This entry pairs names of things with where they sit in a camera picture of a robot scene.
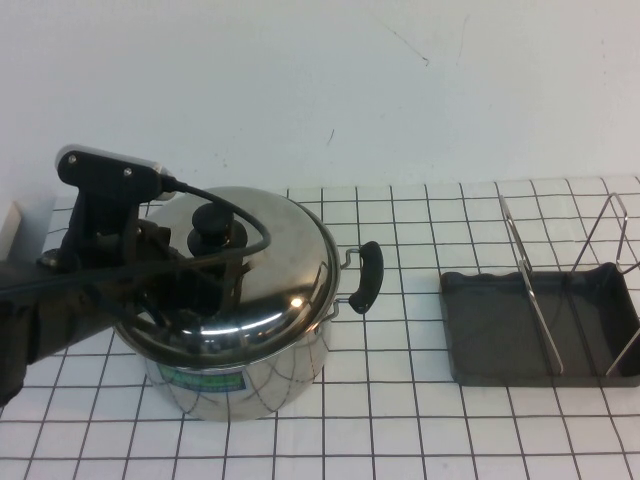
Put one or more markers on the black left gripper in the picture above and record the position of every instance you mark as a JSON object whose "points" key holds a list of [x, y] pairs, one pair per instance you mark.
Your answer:
{"points": [[150, 240]]}

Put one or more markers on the stainless steel lid black knob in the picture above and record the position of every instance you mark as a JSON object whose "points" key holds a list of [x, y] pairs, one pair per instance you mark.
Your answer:
{"points": [[290, 240]]}

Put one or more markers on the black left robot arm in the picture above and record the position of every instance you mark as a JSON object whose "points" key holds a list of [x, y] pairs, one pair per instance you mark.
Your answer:
{"points": [[40, 325]]}

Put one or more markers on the beige board edge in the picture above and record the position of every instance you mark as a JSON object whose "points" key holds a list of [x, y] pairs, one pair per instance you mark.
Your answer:
{"points": [[10, 225]]}

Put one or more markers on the white black grid tablecloth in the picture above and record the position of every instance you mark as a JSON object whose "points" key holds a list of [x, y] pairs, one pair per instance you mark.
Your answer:
{"points": [[400, 440]]}

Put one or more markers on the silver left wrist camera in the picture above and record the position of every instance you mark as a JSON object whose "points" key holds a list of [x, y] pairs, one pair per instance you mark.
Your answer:
{"points": [[162, 172]]}

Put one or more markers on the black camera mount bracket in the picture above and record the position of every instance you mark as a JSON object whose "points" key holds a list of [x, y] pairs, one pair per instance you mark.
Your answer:
{"points": [[100, 210]]}

